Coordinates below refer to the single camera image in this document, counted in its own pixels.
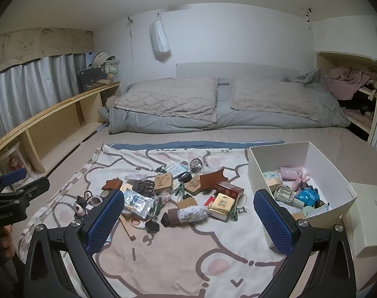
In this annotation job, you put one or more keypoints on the red carton box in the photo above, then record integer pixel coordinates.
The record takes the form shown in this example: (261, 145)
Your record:
(227, 189)

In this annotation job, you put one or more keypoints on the green plush toy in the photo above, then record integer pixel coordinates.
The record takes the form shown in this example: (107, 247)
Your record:
(112, 68)

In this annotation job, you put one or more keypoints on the gold carton box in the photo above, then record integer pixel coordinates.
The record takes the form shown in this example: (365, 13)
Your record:
(221, 206)

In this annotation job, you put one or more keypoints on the white cap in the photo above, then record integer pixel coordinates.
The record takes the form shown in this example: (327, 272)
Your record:
(100, 58)

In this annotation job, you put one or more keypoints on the white headboard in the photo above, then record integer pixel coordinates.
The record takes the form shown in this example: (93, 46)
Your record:
(238, 70)

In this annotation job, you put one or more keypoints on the wooden stick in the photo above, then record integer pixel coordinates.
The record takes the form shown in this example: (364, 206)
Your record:
(128, 228)

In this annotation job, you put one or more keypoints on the clear tape roll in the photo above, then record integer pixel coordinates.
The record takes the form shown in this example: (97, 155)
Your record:
(194, 164)

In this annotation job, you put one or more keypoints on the white shoe box lid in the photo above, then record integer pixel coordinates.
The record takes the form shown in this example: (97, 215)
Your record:
(368, 223)

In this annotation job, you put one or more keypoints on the green round lid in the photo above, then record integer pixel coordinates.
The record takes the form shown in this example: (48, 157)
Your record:
(311, 212)

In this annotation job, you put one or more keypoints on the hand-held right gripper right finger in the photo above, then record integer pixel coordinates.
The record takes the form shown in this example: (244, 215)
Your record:
(273, 223)

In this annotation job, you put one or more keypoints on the foil wet wipe packet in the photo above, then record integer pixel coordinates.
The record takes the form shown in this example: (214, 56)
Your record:
(135, 203)

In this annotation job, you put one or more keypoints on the small red packet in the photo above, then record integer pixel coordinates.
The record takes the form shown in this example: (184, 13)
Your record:
(209, 201)

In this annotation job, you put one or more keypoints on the grey curtain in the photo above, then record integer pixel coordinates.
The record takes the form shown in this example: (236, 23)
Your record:
(36, 80)

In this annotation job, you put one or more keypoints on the printed wooden coaster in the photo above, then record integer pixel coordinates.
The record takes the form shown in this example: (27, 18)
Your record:
(193, 186)

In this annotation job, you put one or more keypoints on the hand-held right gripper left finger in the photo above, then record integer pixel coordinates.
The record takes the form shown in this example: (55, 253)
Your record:
(104, 220)

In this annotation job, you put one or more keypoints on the white blue packet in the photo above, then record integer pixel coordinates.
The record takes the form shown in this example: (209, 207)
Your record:
(270, 178)

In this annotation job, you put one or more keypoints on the brown leather pouch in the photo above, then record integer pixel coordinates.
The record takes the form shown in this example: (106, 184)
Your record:
(111, 184)

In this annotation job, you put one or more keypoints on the beige quilted pillow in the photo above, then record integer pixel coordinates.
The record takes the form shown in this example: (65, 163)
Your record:
(166, 99)
(275, 99)

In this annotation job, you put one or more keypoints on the printed wooden block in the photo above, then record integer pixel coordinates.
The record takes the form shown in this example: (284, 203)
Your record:
(163, 183)

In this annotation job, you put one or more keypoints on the pink case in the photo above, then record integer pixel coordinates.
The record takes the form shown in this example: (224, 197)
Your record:
(289, 173)

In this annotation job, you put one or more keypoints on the small plush doll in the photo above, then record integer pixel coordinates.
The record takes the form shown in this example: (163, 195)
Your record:
(80, 208)

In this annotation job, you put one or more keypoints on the beige printed valance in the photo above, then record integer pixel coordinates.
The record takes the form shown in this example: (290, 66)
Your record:
(36, 45)

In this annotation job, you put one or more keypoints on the brown bandage roll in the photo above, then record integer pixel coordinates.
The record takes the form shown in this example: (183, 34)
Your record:
(188, 214)

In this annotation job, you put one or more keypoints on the white shoe box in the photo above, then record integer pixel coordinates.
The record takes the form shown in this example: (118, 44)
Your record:
(331, 167)

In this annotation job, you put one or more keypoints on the light blue packet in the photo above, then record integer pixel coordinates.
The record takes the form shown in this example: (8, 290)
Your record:
(179, 170)

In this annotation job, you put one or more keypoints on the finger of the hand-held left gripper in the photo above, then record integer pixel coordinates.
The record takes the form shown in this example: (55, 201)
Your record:
(35, 187)
(13, 175)

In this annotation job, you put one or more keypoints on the wooden wardrobe niche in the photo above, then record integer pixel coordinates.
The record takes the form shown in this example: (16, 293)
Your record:
(321, 68)

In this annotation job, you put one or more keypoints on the green clip with white loop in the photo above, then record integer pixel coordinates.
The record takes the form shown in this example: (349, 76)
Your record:
(236, 212)
(157, 208)

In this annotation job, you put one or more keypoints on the grey duvet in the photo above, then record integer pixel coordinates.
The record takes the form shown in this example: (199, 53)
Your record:
(163, 122)

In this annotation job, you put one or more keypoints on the small tape roll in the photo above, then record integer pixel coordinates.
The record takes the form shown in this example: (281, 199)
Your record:
(104, 194)

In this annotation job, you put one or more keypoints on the black wall hook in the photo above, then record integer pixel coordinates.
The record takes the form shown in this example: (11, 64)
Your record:
(308, 12)

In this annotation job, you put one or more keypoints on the small black block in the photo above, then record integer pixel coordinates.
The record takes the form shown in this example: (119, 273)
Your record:
(164, 220)

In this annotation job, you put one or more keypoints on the cartoon printed blanket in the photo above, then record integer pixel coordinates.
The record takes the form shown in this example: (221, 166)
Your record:
(163, 254)

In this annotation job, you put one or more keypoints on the brown leather card holder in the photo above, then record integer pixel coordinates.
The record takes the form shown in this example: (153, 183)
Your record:
(211, 178)

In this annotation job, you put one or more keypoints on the pink clip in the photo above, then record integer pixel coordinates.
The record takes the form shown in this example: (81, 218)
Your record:
(303, 178)

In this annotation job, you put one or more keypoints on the black bag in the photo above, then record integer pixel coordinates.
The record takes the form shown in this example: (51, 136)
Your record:
(89, 77)

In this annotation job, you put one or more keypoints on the black hair claw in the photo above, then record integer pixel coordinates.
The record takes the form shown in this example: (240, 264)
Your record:
(142, 187)

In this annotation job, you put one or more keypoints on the wooden bedside shelf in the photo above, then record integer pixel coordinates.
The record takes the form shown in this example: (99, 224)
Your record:
(52, 111)

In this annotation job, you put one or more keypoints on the black green pen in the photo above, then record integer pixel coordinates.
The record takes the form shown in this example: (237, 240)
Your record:
(163, 169)

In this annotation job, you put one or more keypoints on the black round case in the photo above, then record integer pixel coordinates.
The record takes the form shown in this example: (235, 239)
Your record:
(186, 177)

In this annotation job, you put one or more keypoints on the pink clothes pile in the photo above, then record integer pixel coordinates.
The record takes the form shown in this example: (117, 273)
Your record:
(346, 80)

